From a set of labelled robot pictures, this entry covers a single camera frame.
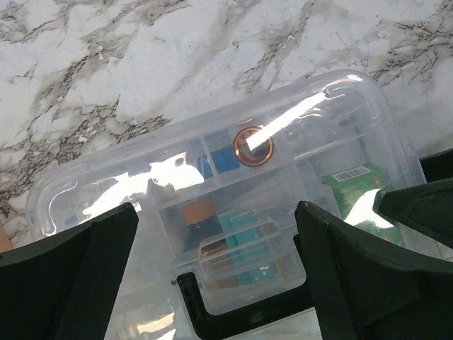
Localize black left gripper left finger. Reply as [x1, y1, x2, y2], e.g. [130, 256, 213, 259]
[1, 203, 139, 339]

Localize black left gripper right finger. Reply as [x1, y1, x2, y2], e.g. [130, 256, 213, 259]
[295, 201, 452, 339]

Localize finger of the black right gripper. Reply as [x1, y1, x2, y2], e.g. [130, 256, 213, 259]
[377, 148, 453, 249]

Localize small green box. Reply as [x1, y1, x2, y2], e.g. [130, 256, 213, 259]
[322, 162, 405, 247]

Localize brown syrup bottle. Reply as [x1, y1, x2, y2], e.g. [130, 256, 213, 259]
[180, 198, 233, 288]

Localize teal bandage packet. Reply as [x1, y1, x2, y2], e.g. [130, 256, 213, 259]
[219, 210, 276, 285]

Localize blue white tube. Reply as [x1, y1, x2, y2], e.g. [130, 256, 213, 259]
[194, 136, 241, 179]

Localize orange plastic file organizer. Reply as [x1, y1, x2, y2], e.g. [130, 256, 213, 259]
[0, 223, 13, 253]

